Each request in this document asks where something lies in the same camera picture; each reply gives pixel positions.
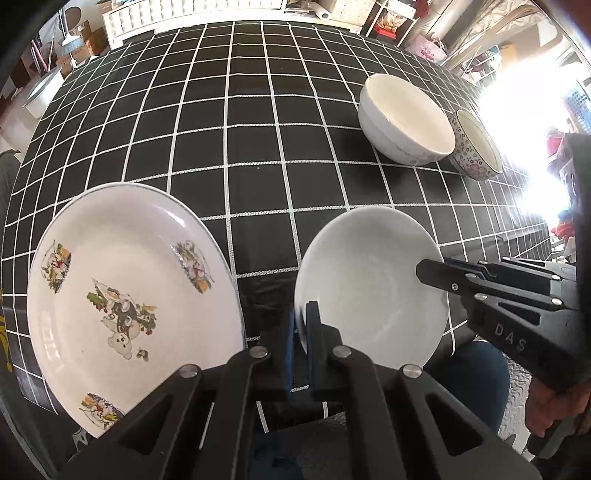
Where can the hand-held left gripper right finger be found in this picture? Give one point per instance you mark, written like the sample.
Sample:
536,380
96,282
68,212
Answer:
315,332

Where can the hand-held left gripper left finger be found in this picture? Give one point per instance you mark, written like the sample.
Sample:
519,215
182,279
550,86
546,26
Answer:
288,364

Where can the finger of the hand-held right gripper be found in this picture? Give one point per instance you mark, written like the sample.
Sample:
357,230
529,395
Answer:
443,274
521,272

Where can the white bowl with red base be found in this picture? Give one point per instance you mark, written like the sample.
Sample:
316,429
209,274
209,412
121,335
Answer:
369,286

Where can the white plate with cartoon print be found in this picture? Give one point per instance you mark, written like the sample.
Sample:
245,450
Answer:
138,258

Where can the person's right hand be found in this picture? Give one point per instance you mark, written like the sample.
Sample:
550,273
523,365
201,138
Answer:
549,408

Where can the drying rack with clothes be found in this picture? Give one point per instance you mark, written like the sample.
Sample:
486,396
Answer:
556,228

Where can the grey textured seat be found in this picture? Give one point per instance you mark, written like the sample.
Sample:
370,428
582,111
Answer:
517,406

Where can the person's leg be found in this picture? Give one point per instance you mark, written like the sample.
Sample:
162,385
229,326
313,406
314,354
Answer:
471,383

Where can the flower patterned bowl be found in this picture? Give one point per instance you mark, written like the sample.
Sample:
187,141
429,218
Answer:
480,143

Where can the cream white bowl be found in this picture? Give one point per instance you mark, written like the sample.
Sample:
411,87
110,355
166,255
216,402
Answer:
406,110

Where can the blue plastic basket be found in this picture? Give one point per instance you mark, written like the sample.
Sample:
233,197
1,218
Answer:
579,99

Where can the wooden framed floor mirror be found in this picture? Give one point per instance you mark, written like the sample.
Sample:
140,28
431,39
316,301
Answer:
485,55

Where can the pink bag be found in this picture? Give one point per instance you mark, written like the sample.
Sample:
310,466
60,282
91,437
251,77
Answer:
429,50

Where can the black checked tablecloth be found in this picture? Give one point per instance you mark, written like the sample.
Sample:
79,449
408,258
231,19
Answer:
231,115

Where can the standing air conditioner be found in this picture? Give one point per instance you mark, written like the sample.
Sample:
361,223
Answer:
448,16

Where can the white shelf rack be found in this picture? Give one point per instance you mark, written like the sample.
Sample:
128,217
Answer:
392,18

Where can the white paper roll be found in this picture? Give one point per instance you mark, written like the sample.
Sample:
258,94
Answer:
321,8

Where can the white tufted television cabinet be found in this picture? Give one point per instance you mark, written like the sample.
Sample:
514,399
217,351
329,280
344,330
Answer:
184,14

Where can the cardboard box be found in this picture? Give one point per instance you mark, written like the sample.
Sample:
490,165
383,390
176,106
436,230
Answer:
92,44

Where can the white mop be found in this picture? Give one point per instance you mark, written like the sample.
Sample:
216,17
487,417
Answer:
71,44

